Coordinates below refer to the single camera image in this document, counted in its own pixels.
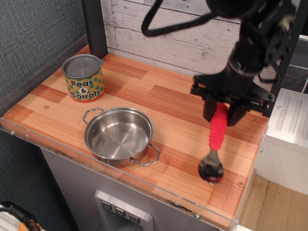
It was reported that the red handled metal spoon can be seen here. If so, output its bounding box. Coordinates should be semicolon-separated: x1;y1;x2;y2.
198;103;228;184

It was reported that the silver water dispenser panel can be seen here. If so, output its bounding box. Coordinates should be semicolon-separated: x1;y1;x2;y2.
94;190;154;231

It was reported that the dark post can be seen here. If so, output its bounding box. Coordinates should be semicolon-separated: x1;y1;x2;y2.
262;0;308;118
81;0;108;58

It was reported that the grey toy fridge cabinet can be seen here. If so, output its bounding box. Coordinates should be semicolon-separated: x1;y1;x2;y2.
39;147;217;231

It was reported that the left dark post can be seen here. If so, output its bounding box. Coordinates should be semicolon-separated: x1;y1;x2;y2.
81;0;108;58

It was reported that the white toy sink unit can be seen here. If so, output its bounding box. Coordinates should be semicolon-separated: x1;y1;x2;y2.
254;35;308;196

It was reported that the clear acrylic edge guard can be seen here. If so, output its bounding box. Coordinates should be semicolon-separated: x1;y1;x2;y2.
1;113;268;231

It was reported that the stainless steel pot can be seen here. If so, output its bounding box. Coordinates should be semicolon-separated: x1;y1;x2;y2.
82;107;161;167

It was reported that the right dark post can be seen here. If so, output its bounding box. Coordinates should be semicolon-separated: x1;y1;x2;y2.
262;0;308;118

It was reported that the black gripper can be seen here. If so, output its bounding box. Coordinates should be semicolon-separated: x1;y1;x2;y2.
191;64;275;127

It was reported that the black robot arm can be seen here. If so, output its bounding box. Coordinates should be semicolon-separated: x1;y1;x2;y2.
191;0;296;126

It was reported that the black braided cable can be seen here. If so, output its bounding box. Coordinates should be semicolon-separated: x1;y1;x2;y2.
141;0;214;37

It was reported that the peas and carrots can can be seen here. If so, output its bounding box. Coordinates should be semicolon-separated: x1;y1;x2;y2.
62;54;105;103

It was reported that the orange and black object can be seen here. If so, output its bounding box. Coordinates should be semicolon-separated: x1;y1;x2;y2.
0;206;43;231

